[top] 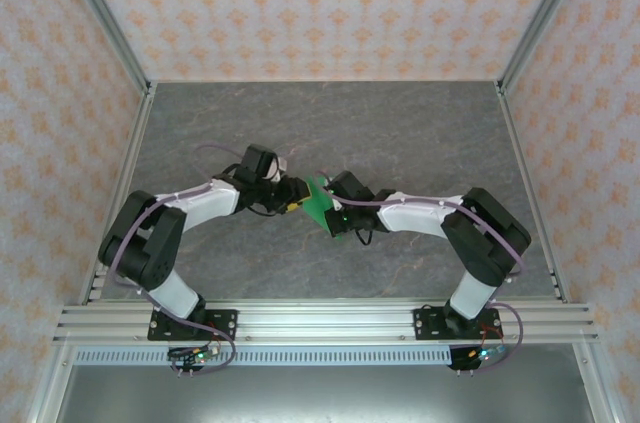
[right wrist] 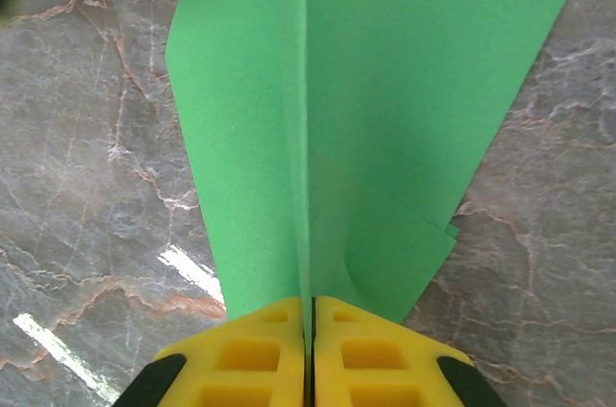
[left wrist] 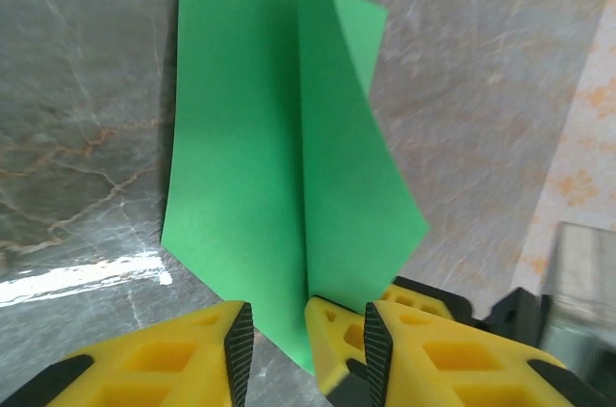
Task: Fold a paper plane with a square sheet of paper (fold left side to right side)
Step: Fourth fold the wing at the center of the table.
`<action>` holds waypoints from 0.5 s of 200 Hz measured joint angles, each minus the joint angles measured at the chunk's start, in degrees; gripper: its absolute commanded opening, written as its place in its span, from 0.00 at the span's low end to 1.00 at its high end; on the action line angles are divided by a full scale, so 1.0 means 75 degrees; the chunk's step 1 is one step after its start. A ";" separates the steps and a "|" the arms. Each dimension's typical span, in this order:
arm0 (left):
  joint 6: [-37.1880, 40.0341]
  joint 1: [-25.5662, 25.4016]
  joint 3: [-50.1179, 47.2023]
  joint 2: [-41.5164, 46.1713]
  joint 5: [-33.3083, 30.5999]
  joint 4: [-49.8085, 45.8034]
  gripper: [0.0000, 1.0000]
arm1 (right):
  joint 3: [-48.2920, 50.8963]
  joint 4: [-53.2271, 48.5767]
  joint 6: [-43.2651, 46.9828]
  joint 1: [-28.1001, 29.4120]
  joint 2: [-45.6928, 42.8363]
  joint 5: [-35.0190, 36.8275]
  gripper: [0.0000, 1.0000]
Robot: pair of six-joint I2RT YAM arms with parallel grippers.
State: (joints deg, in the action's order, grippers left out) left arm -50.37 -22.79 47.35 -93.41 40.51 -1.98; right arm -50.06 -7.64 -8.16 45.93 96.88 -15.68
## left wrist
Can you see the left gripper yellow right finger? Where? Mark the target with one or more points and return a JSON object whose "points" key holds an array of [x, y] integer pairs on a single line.
{"points": [[457, 363]]}

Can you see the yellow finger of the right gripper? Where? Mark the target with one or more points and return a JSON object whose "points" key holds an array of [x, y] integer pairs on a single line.
{"points": [[337, 330], [409, 296]]}

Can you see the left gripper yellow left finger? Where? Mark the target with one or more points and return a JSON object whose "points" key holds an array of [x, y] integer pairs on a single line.
{"points": [[144, 363]]}

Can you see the aluminium side rail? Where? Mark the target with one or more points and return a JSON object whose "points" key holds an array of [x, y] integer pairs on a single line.
{"points": [[587, 282]]}

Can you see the green paper sheet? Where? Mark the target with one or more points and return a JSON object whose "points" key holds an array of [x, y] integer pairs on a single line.
{"points": [[240, 137]]}

